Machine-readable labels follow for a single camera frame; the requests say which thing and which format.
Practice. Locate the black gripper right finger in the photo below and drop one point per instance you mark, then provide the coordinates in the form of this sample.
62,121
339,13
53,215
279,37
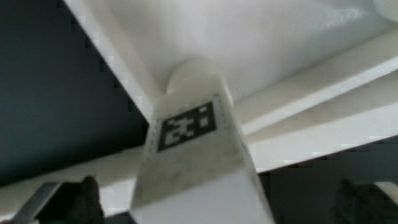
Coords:
364,204

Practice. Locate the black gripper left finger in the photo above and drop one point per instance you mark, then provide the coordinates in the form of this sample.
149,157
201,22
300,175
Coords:
62,204

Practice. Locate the white table leg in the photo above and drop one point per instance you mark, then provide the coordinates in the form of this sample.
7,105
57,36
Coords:
197,186

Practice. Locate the white square table top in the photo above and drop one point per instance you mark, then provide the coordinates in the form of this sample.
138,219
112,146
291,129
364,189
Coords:
300,48

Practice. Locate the white L-shaped obstacle wall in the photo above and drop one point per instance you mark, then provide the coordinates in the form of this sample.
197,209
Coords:
341,124

